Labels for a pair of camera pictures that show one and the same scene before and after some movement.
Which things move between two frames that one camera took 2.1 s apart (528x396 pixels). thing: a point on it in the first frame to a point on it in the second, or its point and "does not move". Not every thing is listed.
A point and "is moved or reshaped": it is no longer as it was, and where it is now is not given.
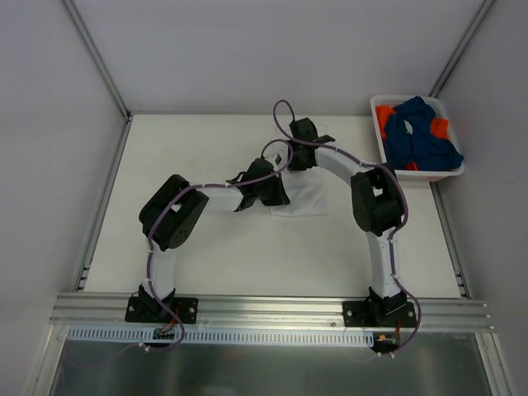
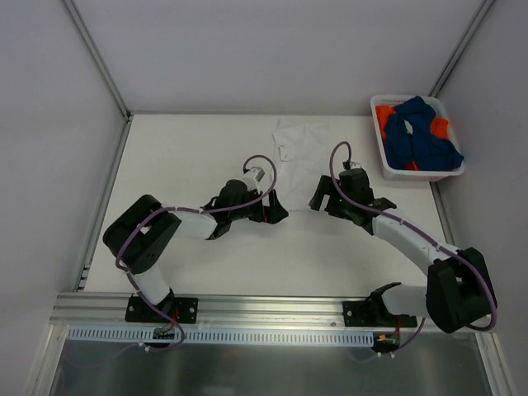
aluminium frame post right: x=461 y=49 does not move
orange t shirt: x=438 y=126 does not move
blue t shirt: x=421 y=148 does not move
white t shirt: x=308 y=194 is moved or reshaped
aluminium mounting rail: x=84 y=308 does not move
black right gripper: x=298 y=161 to x=330 y=199
